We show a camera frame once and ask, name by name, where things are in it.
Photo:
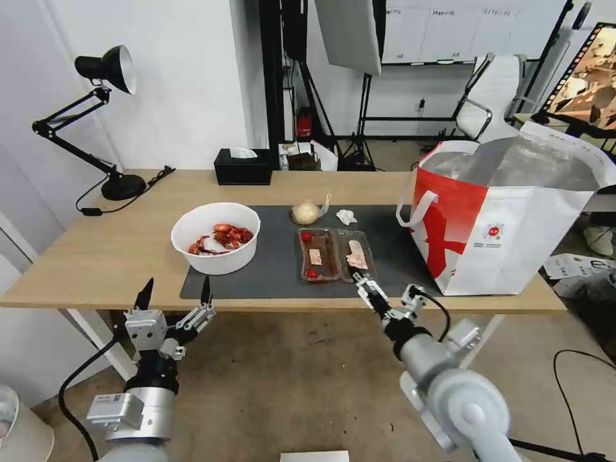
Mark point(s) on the red fire extinguisher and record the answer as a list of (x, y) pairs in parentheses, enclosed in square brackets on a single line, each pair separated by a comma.
[(303, 124)]

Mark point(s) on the white wall board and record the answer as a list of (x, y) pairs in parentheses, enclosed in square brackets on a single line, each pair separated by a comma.
[(457, 29)]

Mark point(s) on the film strip picture screen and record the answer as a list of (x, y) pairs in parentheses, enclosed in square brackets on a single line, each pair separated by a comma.
[(589, 72)]

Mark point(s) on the black desk lamp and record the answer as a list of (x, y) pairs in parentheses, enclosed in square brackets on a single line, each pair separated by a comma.
[(122, 185)]

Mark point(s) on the clear plastic clamshell container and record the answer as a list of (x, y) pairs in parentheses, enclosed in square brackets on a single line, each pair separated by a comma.
[(332, 267)]

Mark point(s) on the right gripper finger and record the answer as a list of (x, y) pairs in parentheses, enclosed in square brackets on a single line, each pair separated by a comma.
[(371, 294), (413, 303)]

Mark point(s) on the crumpled beige plastic bag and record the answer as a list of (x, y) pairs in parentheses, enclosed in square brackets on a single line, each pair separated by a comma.
[(305, 214)]

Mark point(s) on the black metal rack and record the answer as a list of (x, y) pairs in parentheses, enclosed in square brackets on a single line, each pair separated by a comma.
[(274, 86)]

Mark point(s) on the black tissue box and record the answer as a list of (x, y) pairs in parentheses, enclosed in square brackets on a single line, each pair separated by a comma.
[(243, 171)]

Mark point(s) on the white office chair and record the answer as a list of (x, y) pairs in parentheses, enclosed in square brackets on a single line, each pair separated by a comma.
[(493, 91)]

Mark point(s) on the white bin with plastic liner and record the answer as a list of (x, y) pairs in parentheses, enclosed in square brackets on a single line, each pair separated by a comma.
[(21, 428)]

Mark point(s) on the printed paper bag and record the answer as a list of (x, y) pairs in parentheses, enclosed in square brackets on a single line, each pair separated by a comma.
[(584, 276)]

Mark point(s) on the white photo softbox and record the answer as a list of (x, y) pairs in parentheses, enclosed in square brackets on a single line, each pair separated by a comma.
[(349, 33)]

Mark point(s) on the box of floor clutter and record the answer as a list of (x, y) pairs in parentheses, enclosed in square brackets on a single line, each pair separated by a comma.
[(303, 156)]

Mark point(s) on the crumpled white tissue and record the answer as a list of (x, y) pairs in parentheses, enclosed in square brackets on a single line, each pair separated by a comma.
[(347, 217)]

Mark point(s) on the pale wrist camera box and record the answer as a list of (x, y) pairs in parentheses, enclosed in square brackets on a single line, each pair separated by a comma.
[(144, 332)]

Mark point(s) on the small pale paper slip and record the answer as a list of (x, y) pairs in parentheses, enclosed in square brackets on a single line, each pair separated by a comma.
[(315, 256)]

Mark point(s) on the white table leg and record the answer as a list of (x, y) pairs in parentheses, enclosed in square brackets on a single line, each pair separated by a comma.
[(491, 332), (103, 341)]

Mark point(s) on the black light stand tripod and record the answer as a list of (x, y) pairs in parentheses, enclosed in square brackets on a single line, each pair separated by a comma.
[(358, 120)]

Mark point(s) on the dark grey table mat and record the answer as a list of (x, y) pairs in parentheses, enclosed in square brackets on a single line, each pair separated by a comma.
[(274, 269)]

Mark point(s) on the white round bowl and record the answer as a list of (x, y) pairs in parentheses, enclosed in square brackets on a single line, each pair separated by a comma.
[(219, 262)]

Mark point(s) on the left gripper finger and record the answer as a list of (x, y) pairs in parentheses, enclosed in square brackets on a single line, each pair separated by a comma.
[(145, 296), (199, 320)]

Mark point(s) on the white shoe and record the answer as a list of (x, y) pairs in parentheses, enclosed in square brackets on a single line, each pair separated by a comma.
[(599, 240)]

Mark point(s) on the white red takeout bag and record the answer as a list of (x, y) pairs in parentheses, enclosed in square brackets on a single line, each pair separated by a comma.
[(510, 240)]

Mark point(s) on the red crayfish shells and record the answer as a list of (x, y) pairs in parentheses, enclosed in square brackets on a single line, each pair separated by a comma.
[(231, 236)]

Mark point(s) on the white robot front shell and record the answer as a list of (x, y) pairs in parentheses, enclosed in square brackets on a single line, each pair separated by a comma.
[(315, 457)]

